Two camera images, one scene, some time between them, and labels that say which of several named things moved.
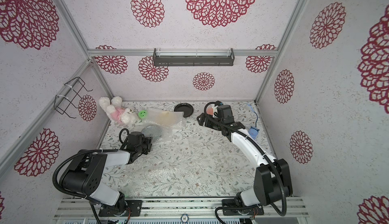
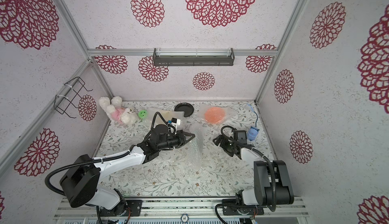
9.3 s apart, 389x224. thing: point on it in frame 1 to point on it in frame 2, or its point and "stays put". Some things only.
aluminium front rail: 188,208 stays put
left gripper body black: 146,146 to 174,141
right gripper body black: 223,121 to 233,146
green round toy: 143,114 stays put
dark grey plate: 187,108 stays put
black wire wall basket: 62,102 stays put
